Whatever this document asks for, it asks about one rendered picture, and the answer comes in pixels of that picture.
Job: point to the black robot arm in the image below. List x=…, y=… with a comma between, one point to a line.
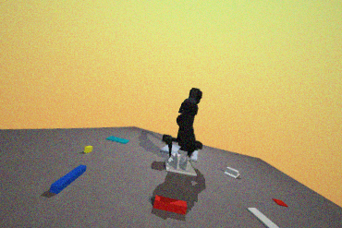
x=188, y=110

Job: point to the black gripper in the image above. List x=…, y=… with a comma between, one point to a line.
x=168, y=140

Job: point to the blue rectangular bar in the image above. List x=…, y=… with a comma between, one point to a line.
x=68, y=178

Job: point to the red rectangular block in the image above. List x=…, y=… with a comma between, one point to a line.
x=168, y=204

